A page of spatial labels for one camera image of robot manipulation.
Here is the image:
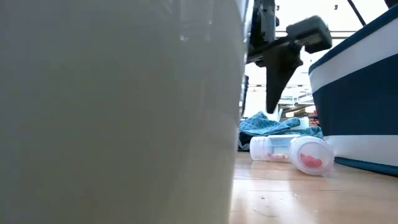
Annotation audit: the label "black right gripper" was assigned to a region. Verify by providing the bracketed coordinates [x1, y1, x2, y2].
[241, 0, 304, 118]

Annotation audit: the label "clear pill bottle red pills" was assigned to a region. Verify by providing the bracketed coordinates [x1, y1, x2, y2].
[289, 135, 336, 177]
[249, 134, 301, 163]

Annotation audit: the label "navy and white fabric basket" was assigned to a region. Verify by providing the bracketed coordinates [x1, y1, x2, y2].
[308, 4, 398, 177]

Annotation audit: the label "translucent grey plastic bin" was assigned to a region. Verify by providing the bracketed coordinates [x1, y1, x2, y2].
[0, 0, 249, 224]

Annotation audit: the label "blue patterned cloth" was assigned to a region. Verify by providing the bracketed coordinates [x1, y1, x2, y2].
[238, 111, 324, 152]

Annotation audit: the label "small white container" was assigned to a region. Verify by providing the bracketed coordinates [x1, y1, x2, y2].
[294, 117, 311, 129]

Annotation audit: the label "distant shelf with red items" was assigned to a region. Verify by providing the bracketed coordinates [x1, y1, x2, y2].
[307, 105, 321, 127]

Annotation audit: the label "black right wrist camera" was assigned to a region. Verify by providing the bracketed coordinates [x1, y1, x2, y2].
[285, 15, 333, 54]

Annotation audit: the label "black metal rig frame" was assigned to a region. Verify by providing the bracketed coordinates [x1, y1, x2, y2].
[275, 0, 368, 40]

